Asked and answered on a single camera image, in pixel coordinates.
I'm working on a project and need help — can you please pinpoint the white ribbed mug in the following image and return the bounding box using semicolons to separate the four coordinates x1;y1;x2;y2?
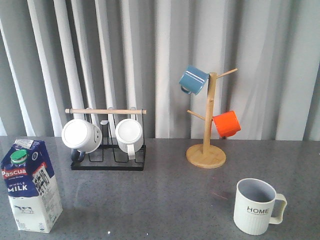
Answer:
115;118;144;160

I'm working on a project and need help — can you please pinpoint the cream HOME mug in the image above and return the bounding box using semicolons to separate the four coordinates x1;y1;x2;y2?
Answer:
233;178;287;236

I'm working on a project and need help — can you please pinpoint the orange enamel mug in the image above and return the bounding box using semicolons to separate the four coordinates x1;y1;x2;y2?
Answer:
212;110;241;138

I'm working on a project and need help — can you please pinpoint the white smiley mug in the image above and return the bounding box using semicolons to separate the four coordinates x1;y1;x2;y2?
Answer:
61;119;103;162

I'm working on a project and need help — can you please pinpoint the wooden mug tree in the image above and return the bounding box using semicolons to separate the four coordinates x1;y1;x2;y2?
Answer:
185;68;238;169

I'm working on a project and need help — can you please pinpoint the black wire mug rack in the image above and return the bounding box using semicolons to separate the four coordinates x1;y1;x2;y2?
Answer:
65;108;147;171

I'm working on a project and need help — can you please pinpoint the blue white milk carton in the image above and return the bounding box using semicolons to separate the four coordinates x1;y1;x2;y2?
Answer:
0;139;63;233

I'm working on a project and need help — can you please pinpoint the grey pleated curtain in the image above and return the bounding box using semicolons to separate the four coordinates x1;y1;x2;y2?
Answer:
0;0;320;141

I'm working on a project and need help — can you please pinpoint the blue enamel mug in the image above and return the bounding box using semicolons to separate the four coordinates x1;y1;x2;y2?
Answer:
179;65;210;95

